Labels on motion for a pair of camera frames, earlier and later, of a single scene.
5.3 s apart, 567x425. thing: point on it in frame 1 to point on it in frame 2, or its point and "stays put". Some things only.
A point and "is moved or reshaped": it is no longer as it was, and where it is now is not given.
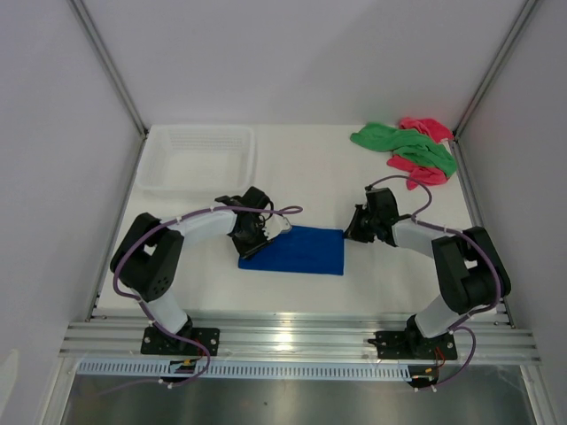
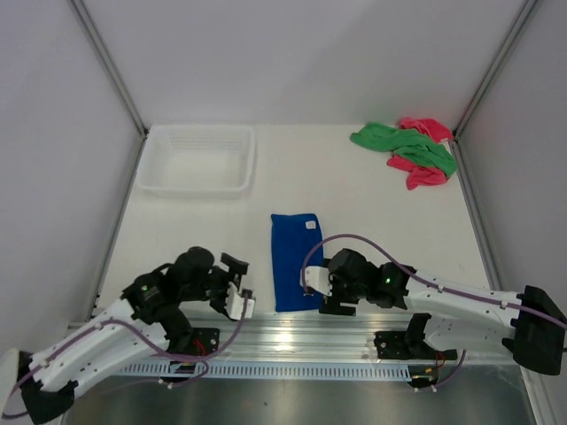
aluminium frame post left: x=110 y=64 stays put
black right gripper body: x=362 y=227 to x=343 y=294
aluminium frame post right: x=495 y=67 stays put
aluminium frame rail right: x=475 y=205 stays put
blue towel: x=301 y=250 is moved or reshaped
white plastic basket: x=198 y=158 stays put
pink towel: x=423 y=174 stays put
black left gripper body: x=252 y=239 to x=217 y=282
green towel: x=408 y=144 stays put
